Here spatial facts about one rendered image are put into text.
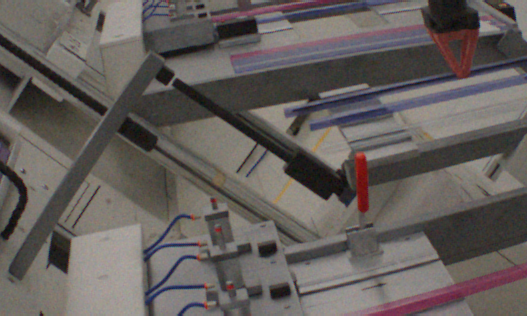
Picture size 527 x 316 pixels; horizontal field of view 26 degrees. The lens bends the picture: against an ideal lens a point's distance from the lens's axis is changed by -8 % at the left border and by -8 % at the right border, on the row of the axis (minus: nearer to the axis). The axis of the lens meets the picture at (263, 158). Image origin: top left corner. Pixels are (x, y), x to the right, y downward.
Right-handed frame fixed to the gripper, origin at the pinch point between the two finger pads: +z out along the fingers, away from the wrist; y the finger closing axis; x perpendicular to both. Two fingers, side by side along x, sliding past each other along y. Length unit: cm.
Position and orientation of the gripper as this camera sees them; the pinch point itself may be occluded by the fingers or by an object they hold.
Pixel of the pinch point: (461, 72)
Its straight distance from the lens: 165.7
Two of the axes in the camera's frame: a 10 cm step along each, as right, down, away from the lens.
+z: 2.0, 9.4, 2.8
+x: 9.8, -2.2, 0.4
